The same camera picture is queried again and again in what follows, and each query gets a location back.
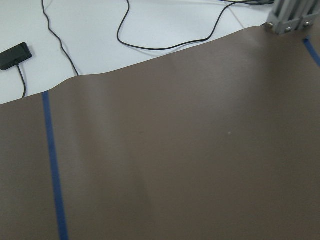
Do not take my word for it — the thin black cable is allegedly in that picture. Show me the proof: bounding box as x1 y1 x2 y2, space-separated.
41 0 80 77
116 0 276 51

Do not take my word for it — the aluminium camera mast post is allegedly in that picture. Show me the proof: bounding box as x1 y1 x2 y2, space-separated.
264 0 320 35

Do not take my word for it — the small black usb device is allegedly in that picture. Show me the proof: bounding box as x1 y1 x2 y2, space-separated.
0 42 32 71

